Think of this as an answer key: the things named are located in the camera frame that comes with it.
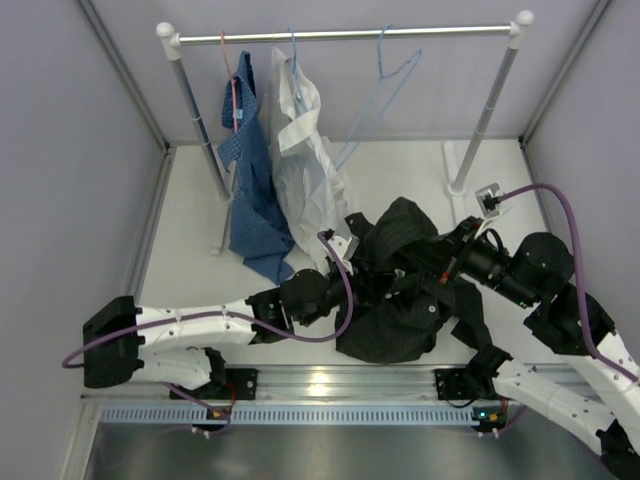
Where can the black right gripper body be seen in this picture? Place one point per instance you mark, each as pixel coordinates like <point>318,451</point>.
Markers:
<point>458,250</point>

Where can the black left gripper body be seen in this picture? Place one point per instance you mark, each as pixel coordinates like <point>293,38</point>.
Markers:
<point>337,290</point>

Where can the black pinstriped shirt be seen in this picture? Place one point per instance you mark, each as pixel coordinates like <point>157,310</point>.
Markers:
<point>399,304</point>

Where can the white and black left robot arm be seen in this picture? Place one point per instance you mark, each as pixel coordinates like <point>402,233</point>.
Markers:
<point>126,342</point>

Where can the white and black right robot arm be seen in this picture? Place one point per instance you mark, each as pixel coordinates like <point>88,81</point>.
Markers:
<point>542,275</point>

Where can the white shirt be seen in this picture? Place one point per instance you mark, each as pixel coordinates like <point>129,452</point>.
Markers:
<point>312,193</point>

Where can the blue checkered shirt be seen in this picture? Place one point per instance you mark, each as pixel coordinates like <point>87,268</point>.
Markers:
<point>259,232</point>

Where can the silver clothes rack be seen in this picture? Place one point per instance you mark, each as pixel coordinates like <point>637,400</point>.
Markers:
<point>454,172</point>

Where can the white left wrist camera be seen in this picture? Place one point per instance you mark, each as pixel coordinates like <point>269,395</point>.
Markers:
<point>338,248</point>

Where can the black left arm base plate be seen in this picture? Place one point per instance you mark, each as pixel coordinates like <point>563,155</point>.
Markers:
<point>234,383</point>

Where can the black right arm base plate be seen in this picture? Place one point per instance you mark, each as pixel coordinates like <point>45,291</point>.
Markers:
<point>460,387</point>

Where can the blue slotted cable duct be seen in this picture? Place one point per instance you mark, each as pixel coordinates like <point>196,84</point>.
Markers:
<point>352,415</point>

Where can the pink wire hanger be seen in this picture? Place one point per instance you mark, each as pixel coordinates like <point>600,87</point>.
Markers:
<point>231,79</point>

